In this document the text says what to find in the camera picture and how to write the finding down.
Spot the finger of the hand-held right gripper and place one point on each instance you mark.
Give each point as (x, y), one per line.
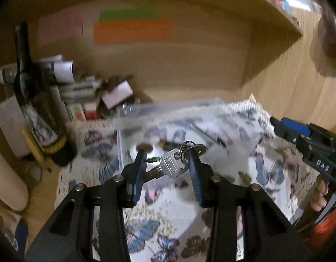
(292, 128)

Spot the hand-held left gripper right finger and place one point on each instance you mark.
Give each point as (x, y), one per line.
(194, 170)

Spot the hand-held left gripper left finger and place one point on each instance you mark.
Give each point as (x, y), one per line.
(139, 169)

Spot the dark slim key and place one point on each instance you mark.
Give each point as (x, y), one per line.
(154, 171)

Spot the silver round-head key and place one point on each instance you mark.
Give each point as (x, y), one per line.
(199, 149)

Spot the silver square-head key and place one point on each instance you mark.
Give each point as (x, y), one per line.
(172, 165)

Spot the clear plastic box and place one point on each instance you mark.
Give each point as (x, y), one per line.
(168, 122)

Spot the person's right forearm orange sleeve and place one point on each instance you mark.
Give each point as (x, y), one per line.
(330, 230)

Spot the person's right hand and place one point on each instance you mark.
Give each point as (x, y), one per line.
(319, 195)

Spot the butterfly printed cloth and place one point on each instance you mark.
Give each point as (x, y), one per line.
(168, 218)

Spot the red small box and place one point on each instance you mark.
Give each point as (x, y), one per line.
(90, 113)

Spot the pink small box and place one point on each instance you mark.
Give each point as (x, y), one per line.
(117, 92)

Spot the dark blurred object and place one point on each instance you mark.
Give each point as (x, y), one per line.
(328, 32)

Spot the wooden shelf unit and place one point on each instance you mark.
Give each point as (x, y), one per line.
(200, 65)

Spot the dark glass bottle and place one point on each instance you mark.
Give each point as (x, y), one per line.
(39, 114)

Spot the white paper roll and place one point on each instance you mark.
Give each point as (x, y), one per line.
(61, 69)

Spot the cream cylinder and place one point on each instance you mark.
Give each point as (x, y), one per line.
(8, 180)

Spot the blue cloth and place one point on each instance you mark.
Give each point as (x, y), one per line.
(21, 234)

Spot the white foam block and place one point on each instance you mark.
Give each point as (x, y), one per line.
(9, 125)

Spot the orange sticky note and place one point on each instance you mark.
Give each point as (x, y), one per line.
(132, 31)

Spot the green sticky note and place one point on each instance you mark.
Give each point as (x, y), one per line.
(128, 12)

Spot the pink sticky note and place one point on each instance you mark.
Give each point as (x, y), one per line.
(60, 27)

